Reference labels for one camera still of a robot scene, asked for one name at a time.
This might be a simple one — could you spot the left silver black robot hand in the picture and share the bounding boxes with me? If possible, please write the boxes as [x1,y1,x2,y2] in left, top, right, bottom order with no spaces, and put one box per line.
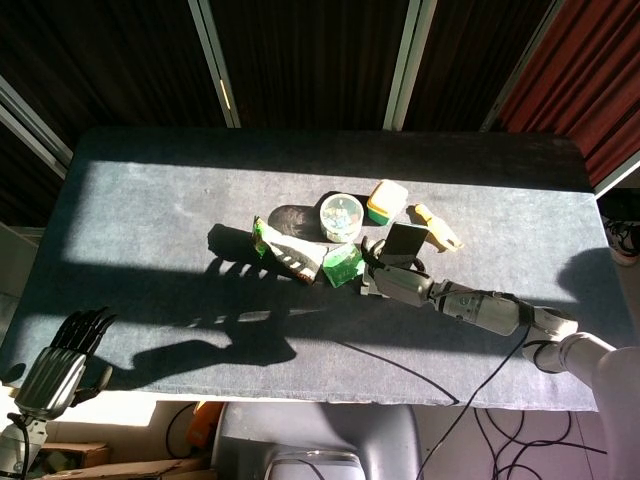
[13,307,119,421]

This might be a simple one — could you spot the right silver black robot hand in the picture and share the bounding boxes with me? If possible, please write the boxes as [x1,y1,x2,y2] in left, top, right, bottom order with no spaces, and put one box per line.
[360,237,435,307]

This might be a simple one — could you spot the black smartphone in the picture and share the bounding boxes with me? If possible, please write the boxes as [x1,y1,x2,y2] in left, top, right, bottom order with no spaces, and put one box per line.
[384,222,431,262]

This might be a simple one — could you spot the white textured stand block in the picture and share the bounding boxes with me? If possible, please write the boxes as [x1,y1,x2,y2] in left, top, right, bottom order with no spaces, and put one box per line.
[357,270,386,297]

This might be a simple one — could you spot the small green snack packet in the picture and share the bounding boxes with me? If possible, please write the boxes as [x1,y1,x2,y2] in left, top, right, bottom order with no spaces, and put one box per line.
[322,243,366,289]

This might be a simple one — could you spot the yellow wooden toy piece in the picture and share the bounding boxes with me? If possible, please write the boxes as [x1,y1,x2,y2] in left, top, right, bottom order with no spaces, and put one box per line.
[413,203,465,251]

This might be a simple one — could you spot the brown cardboard box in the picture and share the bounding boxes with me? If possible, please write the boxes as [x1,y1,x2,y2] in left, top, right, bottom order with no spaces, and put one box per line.
[37,442,112,472]

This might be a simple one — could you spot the green box with yellow lid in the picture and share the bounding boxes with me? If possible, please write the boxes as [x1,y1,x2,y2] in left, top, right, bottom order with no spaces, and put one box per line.
[366,179,409,226]

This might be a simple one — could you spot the clear round plastic jar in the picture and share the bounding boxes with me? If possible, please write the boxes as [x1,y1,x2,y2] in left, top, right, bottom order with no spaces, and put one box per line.
[319,193,365,243]

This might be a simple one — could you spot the large green orange snack bag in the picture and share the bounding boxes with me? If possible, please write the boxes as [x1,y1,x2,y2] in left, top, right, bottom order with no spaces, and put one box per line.
[252,215,330,286]

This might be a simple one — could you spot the flat brown cardboard sheet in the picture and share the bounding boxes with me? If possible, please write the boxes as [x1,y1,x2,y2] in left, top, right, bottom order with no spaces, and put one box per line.
[39,457,219,480]

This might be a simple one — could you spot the white grey robot torso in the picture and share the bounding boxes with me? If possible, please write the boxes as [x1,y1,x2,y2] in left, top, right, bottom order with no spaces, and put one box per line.
[212,401,422,480]

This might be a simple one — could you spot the orange object under table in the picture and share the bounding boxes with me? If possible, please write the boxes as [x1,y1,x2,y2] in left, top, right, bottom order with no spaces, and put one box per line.
[186,402,224,459]

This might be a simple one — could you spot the blue-grey table cloth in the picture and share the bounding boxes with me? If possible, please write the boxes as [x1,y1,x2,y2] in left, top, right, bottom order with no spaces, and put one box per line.
[9,127,617,414]

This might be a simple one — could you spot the black white sneaker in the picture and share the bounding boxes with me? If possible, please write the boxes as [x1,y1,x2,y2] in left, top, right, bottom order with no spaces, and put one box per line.
[601,214,640,266]

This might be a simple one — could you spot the dark brown curtain panel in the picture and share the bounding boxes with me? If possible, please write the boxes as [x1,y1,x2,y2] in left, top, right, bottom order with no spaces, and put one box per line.
[209,0,412,132]
[402,0,552,132]
[0,0,224,166]

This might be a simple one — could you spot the red curtain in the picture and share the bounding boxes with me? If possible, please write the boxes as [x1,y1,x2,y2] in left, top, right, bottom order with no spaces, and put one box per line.
[497,0,640,174]

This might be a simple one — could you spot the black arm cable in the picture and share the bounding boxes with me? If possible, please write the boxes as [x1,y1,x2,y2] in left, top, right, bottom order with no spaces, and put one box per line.
[414,294,534,480]

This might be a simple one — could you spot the black floor cables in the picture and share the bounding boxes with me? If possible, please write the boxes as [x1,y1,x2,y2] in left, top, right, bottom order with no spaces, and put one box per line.
[472,408,609,480]

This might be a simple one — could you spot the white frame post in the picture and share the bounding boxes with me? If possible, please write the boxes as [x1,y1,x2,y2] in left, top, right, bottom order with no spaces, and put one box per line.
[383,0,437,132]
[188,0,242,129]
[478,0,557,133]

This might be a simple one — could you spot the white frame bar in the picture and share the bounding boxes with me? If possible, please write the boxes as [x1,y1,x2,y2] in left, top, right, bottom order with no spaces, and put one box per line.
[592,159,640,199]

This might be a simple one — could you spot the white frame rail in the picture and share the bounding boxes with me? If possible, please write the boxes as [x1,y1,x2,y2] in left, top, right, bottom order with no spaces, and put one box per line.
[0,74,74,181]

